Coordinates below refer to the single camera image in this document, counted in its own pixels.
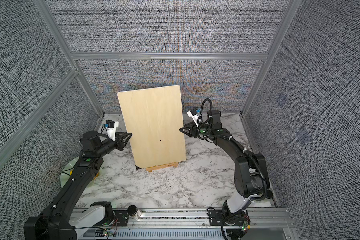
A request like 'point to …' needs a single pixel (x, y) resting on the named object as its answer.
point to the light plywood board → (154, 117)
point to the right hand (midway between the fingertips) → (182, 124)
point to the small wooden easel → (161, 167)
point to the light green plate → (65, 177)
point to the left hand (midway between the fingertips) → (131, 132)
